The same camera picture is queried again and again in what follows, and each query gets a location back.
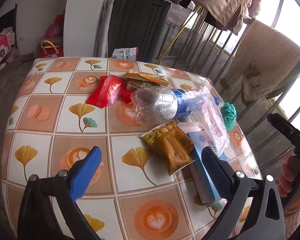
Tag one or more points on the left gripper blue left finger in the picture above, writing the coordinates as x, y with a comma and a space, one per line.
82, 172

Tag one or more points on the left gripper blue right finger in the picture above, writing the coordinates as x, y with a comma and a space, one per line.
220, 173

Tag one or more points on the blue white toothpaste box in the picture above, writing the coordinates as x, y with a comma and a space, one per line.
206, 190

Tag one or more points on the yellow orange snack bag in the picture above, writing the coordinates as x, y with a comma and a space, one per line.
171, 143

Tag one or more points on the clear pink plastic bag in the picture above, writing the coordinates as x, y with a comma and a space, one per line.
202, 105

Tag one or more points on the red snack wrapper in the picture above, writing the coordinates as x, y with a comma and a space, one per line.
110, 89

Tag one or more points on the clear pepsi plastic bottle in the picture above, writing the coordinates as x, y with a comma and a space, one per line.
158, 105

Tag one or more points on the orange gold sachet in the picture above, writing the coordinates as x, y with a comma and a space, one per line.
147, 77

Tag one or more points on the gold pink packet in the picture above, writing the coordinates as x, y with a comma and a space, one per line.
133, 85

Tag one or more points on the right hand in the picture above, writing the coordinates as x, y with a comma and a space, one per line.
285, 184

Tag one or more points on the teal crumpled bag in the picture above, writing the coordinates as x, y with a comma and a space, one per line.
229, 115

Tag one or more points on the beige plush garment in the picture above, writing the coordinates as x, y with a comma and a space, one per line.
266, 61

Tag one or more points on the yellow broom stick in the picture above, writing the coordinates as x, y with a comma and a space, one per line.
177, 34

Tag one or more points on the green white milk carton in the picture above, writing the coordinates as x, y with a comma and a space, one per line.
129, 54

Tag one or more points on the red gift bag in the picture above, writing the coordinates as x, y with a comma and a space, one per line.
50, 47

